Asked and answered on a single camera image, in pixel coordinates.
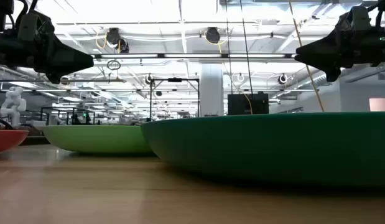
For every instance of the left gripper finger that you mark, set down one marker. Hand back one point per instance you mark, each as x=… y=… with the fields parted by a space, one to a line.
x=53 y=74
x=61 y=57

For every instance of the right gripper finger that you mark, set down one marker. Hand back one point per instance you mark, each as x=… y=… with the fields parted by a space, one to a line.
x=329 y=43
x=332 y=65

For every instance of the light green plastic plate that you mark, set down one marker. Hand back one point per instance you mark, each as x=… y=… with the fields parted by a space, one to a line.
x=95 y=138

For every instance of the red-orange plastic plate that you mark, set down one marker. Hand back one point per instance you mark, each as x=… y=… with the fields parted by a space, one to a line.
x=7 y=140

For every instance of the dark green plastic plate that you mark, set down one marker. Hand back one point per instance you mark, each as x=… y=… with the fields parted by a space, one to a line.
x=257 y=146

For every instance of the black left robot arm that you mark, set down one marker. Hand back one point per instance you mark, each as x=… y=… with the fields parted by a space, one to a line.
x=1 y=15

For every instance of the white robot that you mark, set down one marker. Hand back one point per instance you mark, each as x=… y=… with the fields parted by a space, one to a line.
x=13 y=105

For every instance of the white building column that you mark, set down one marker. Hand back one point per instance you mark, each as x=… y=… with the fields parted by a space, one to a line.
x=211 y=93

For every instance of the long ceiling light bar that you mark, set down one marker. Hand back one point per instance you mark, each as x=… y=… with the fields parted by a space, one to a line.
x=192 y=56

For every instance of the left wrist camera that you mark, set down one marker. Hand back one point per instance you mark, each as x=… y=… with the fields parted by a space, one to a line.
x=27 y=28

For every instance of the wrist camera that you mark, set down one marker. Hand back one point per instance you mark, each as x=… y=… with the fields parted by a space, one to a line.
x=27 y=28
x=360 y=18

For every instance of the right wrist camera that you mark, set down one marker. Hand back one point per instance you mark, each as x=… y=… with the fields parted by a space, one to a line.
x=360 y=18

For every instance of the black workstation frame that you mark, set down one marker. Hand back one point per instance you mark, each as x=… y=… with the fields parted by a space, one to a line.
x=74 y=119

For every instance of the pale pink wall panel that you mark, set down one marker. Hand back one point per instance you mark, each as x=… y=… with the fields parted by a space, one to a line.
x=380 y=104

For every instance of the black frame stand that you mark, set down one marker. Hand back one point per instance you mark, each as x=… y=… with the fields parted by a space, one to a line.
x=175 y=80

